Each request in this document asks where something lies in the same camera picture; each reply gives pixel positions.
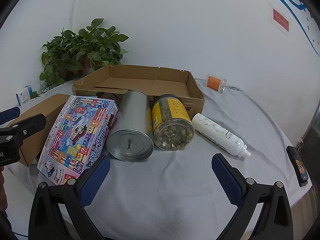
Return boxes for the white spray bottle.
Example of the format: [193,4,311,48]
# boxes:
[191,113,251,158]

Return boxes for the colourful board game box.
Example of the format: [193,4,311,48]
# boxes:
[37,95,119,186]

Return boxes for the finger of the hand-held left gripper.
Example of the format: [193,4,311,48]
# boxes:
[0,114,47,140]
[0,107,21,125]

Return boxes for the silver metal canister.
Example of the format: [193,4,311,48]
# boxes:
[106,91,154,162]

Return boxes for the grey tablecloth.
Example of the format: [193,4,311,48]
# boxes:
[0,77,314,240]

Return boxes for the brown cardboard box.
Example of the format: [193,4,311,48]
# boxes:
[72,64,206,114]

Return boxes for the small closed cardboard box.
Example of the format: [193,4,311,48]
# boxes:
[5,94,73,167]

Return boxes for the green potted plant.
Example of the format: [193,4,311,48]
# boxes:
[31,18,129,98]

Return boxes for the red wall sign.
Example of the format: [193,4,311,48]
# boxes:
[272,8,290,32]

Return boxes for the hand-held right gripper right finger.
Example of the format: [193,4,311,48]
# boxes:
[211,153,293,240]

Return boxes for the black phone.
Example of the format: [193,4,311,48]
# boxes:
[286,145,310,187]

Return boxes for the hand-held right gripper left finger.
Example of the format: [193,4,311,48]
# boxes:
[28,155,111,240]

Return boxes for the metal cans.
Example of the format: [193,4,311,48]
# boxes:
[151,94,195,151]

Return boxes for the clear jar with orange label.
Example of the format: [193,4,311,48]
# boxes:
[205,73,227,93]

